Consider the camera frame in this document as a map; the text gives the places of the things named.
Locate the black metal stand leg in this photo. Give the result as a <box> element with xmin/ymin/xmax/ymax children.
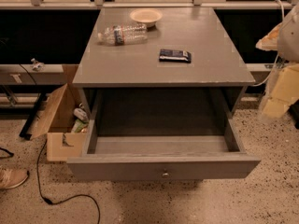
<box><xmin>19</xmin><ymin>92</ymin><xmax>46</xmax><ymax>140</ymax></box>

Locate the round metal drawer knob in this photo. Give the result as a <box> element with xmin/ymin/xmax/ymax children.
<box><xmin>162</xmin><ymin>171</ymin><xmax>170</xmax><ymax>178</ymax></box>

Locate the tan sneaker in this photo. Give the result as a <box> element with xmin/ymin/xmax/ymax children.
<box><xmin>0</xmin><ymin>168</ymin><xmax>29</xmax><ymax>189</ymax></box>

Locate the clear plastic water bottle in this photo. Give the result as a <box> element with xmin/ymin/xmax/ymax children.
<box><xmin>97</xmin><ymin>23</ymin><xmax>148</xmax><ymax>46</ymax></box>

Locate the white hanging cable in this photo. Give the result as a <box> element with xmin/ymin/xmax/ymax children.
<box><xmin>251</xmin><ymin>0</ymin><xmax>286</xmax><ymax>88</ymax></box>

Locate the green packet in box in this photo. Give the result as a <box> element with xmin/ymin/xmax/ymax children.
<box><xmin>71</xmin><ymin>119</ymin><xmax>88</xmax><ymax>133</ymax></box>

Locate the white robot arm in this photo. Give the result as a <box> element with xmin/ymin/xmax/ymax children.
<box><xmin>256</xmin><ymin>5</ymin><xmax>299</xmax><ymax>119</ymax></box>

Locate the dark blue snack packet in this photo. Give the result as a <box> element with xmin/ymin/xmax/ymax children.
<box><xmin>159</xmin><ymin>49</ymin><xmax>192</xmax><ymax>63</ymax></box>

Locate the open cardboard box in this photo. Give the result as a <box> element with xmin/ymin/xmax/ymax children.
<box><xmin>31</xmin><ymin>65</ymin><xmax>86</xmax><ymax>161</ymax></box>

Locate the grey wooden cabinet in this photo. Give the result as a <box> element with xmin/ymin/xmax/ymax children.
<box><xmin>72</xmin><ymin>7</ymin><xmax>257</xmax><ymax>117</ymax></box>

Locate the grey top drawer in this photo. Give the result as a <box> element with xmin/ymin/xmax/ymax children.
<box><xmin>67</xmin><ymin>89</ymin><xmax>260</xmax><ymax>181</ymax></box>

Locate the white ceramic bowl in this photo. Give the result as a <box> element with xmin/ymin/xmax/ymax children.
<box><xmin>130</xmin><ymin>8</ymin><xmax>163</xmax><ymax>28</ymax></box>

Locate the white bottle in box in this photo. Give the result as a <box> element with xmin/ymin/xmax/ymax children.
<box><xmin>73</xmin><ymin>108</ymin><xmax>89</xmax><ymax>122</ymax></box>

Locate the black floor cable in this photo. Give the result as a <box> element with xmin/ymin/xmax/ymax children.
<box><xmin>36</xmin><ymin>140</ymin><xmax>102</xmax><ymax>224</ymax></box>

